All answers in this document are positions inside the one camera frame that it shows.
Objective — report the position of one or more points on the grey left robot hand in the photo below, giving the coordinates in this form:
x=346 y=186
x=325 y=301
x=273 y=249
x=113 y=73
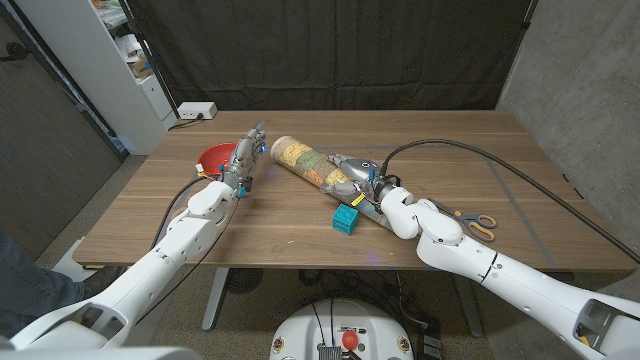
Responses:
x=242 y=160

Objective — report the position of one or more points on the small cardboard box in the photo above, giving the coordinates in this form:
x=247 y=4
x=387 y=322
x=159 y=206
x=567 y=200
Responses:
x=140 y=67

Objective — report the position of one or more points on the dark shoe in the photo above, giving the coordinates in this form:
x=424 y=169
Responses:
x=102 y=281

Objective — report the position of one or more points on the red emergency button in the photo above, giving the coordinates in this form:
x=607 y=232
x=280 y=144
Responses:
x=350 y=340

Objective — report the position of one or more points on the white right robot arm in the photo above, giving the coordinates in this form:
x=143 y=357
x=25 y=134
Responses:
x=475 y=255

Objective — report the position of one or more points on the black round grille object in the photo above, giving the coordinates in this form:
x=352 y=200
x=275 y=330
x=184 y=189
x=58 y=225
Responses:
x=244 y=280

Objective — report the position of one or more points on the person's leg in jeans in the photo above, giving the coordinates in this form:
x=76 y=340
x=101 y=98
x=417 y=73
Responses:
x=30 y=290

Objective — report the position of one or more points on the colourful map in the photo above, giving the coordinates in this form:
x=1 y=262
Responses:
x=302 y=157

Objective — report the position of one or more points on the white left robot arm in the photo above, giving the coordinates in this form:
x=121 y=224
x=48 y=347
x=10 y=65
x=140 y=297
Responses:
x=182 y=242

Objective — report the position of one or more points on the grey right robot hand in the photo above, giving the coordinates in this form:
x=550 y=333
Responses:
x=362 y=172

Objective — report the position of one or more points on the teal blue block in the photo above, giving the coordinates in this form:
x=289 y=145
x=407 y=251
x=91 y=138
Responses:
x=345 y=219

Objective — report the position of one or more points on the black curtain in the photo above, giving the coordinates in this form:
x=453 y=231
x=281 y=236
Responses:
x=325 y=50

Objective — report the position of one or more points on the grey table leg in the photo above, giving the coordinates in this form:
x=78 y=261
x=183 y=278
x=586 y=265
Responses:
x=214 y=300
x=469 y=305

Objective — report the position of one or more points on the black floor power strip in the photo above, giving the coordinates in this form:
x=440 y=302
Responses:
x=431 y=346

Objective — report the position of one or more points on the white power strip box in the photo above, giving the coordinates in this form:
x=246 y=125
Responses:
x=196 y=110

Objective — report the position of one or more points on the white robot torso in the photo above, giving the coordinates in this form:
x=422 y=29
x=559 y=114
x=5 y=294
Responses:
x=300 y=330

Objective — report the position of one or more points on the red plate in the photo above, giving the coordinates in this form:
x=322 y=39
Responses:
x=215 y=156

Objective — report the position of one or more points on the orange grey scissors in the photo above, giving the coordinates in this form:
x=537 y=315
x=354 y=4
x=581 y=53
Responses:
x=467 y=217

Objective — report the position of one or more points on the white shelf cabinet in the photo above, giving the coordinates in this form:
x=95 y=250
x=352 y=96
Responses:
x=100 y=75

